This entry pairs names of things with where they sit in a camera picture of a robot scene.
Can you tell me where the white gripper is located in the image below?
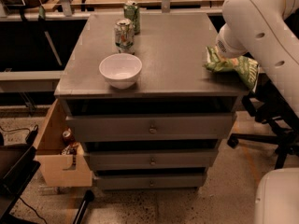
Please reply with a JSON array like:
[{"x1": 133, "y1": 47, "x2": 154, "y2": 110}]
[{"x1": 216, "y1": 25, "x2": 247, "y2": 58}]

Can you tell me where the green jalapeno chip bag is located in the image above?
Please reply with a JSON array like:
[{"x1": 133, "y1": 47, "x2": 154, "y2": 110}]
[{"x1": 204, "y1": 47, "x2": 259, "y2": 91}]

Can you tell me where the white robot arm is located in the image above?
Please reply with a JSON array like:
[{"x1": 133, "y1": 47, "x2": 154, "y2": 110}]
[{"x1": 216, "y1": 0, "x2": 299, "y2": 224}]

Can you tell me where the white bowl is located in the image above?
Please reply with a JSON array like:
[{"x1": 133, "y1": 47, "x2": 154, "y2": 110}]
[{"x1": 99, "y1": 53, "x2": 143, "y2": 90}]

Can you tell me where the green soda can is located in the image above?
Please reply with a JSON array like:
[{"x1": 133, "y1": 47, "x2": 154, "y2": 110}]
[{"x1": 123, "y1": 0, "x2": 140, "y2": 35}]

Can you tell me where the white soda can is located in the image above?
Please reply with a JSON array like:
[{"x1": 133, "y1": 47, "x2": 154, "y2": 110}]
[{"x1": 114, "y1": 18, "x2": 135, "y2": 54}]

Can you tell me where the grey drawer cabinet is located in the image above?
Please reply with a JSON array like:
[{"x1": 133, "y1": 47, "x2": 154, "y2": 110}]
[{"x1": 55, "y1": 13, "x2": 248, "y2": 179}]

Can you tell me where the top grey drawer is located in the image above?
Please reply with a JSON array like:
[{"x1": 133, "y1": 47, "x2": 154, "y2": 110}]
[{"x1": 66, "y1": 113, "x2": 235, "y2": 143}]

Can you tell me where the grey drawer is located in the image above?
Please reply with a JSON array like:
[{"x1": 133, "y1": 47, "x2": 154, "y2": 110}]
[
  {"x1": 84, "y1": 149, "x2": 218, "y2": 171},
  {"x1": 95, "y1": 174, "x2": 206, "y2": 190},
  {"x1": 66, "y1": 113, "x2": 235, "y2": 143}
]

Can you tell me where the middle grey drawer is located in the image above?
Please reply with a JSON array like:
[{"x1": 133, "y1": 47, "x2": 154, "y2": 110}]
[{"x1": 84, "y1": 149, "x2": 218, "y2": 171}]

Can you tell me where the red can in box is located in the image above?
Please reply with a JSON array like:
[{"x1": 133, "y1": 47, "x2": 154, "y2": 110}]
[{"x1": 62, "y1": 130, "x2": 75, "y2": 145}]

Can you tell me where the bottom grey drawer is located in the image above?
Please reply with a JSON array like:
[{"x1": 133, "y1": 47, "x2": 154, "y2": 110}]
[{"x1": 95, "y1": 174, "x2": 206, "y2": 190}]

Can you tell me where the wooden side box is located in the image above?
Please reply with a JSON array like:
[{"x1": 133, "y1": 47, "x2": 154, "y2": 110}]
[{"x1": 34, "y1": 100, "x2": 93, "y2": 187}]

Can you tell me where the black power adapter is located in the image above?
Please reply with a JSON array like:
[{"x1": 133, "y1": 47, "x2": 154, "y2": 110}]
[{"x1": 25, "y1": 125, "x2": 38, "y2": 145}]

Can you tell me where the black stand at left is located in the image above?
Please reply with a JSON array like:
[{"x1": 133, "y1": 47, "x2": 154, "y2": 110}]
[{"x1": 0, "y1": 145, "x2": 40, "y2": 224}]

